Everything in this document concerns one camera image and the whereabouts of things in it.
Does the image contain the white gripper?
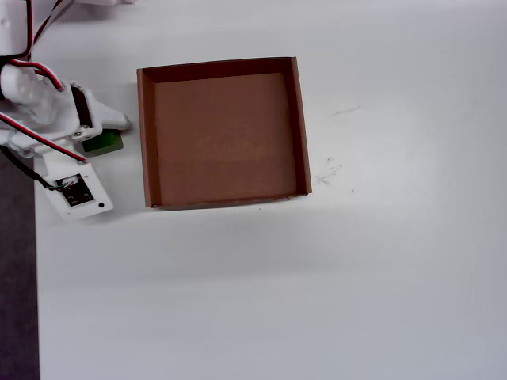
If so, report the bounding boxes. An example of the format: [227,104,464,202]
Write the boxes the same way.
[0,65,134,165]

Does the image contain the green cube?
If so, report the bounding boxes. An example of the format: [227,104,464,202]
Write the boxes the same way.
[82,129,124,158]

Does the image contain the brown cardboard box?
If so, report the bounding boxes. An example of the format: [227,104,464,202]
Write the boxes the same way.
[136,56,313,211]

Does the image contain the red black gripper servo cable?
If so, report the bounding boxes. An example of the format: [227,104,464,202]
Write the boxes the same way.
[0,112,88,164]

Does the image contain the red black wrist servo cable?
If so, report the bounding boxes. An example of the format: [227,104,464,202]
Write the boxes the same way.
[7,0,67,93]

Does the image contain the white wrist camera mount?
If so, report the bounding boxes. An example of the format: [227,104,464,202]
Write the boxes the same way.
[42,152,115,222]

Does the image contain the black camera cable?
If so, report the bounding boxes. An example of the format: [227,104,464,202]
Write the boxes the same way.
[0,145,55,192]

